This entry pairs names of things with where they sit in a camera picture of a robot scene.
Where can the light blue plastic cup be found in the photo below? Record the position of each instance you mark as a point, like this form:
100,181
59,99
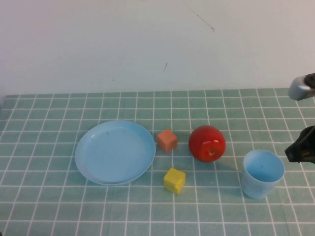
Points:
256,189

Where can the orange cube block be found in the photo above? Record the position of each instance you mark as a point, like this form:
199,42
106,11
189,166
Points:
167,141

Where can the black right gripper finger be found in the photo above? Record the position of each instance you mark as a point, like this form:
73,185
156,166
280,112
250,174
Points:
307,136
295,153

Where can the green checkered tablecloth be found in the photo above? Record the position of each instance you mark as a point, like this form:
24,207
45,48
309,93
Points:
49,209

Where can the red apple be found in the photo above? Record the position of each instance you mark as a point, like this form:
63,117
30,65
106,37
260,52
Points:
204,140

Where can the yellow cube block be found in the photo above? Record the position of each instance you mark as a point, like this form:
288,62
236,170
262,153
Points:
173,180

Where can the light blue plastic plate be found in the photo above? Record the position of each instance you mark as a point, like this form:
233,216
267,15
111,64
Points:
113,155

